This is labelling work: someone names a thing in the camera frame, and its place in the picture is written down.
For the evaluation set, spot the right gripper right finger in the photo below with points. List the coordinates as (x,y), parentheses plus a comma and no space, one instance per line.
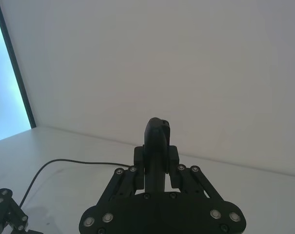
(198,182)

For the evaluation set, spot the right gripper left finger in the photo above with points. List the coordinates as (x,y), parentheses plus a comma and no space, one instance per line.
(123,182)

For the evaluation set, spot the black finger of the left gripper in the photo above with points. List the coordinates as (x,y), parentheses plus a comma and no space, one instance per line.
(5,207)

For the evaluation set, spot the black power plug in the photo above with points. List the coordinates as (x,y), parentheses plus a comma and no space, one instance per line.
(155,151)

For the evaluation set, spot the white table cloth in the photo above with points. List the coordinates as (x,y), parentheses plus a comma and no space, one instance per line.
(69,185)

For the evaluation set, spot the dark grey post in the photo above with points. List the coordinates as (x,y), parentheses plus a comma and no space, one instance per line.
(15,63)

